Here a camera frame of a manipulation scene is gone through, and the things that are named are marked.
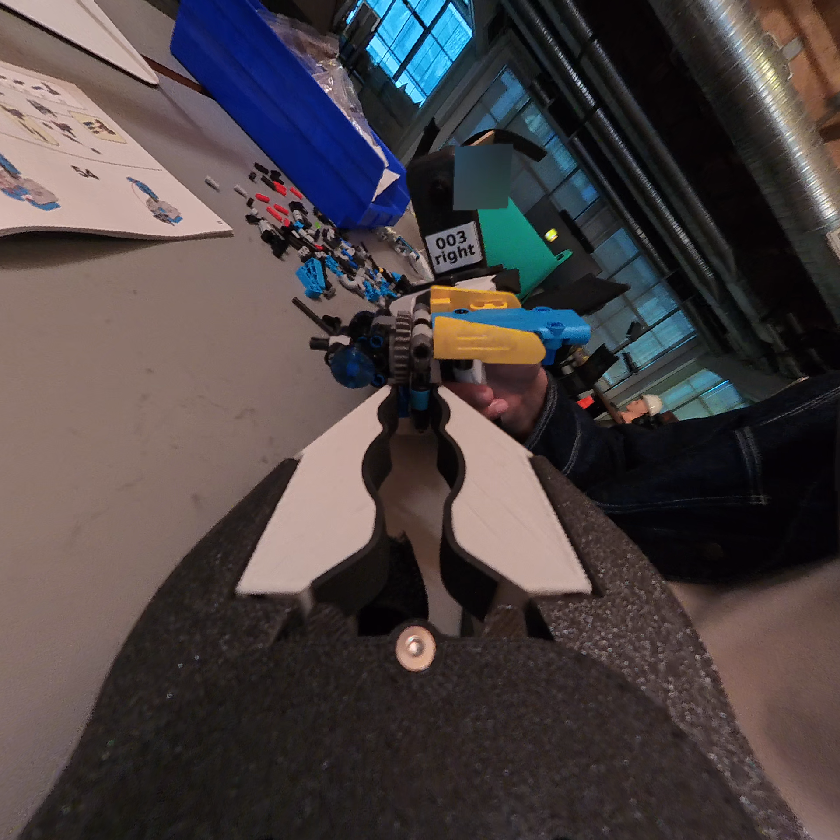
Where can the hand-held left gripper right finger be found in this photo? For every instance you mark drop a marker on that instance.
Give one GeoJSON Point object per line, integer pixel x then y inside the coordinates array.
{"type": "Point", "coordinates": [525, 525]}

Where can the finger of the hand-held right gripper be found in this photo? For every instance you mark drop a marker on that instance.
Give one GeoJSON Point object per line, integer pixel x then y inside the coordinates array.
{"type": "Point", "coordinates": [467, 373]}
{"type": "Point", "coordinates": [479, 281]}

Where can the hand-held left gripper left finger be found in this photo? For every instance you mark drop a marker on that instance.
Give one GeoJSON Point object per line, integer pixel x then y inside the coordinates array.
{"type": "Point", "coordinates": [309, 525]}

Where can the yellow blue brick assembly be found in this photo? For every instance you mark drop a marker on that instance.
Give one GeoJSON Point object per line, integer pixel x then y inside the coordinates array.
{"type": "Point", "coordinates": [505, 328]}

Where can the black blue brick assembly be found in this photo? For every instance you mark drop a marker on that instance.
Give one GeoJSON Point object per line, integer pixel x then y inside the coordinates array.
{"type": "Point", "coordinates": [374, 352]}

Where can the person's right forearm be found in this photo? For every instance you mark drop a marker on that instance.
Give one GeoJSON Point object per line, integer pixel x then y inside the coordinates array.
{"type": "Point", "coordinates": [709, 486]}

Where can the grey desk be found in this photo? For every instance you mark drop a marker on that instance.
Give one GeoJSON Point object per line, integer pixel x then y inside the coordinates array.
{"type": "Point", "coordinates": [118, 433]}

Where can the person's right hand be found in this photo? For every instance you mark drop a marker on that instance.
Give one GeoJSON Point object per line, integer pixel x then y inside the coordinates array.
{"type": "Point", "coordinates": [505, 400]}

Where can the green plastic bin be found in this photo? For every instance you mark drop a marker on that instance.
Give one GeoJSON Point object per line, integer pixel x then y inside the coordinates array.
{"type": "Point", "coordinates": [525, 243]}

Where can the black plastic bin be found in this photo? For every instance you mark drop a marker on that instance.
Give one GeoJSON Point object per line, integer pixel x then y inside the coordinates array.
{"type": "Point", "coordinates": [584, 292]}

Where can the pile of loose brick parts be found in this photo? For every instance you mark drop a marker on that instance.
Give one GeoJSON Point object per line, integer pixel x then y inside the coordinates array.
{"type": "Point", "coordinates": [322, 250]}

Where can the black axle rod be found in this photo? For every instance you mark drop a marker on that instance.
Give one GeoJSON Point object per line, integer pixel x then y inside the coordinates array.
{"type": "Point", "coordinates": [315, 315]}

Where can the blue plastic bin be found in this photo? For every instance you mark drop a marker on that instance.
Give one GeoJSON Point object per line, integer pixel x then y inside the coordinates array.
{"type": "Point", "coordinates": [276, 92]}

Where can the clear plastic bag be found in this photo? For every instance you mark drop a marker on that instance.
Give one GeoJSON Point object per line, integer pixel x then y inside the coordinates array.
{"type": "Point", "coordinates": [315, 53]}

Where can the building instruction booklet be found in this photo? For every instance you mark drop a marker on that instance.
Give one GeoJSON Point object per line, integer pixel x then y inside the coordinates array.
{"type": "Point", "coordinates": [92, 171]}

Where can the white stand base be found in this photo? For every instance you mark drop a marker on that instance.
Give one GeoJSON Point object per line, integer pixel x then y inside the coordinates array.
{"type": "Point", "coordinates": [79, 26]}

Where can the silver ventilation duct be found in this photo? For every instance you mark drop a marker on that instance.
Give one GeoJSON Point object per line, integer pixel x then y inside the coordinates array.
{"type": "Point", "coordinates": [775, 105]}

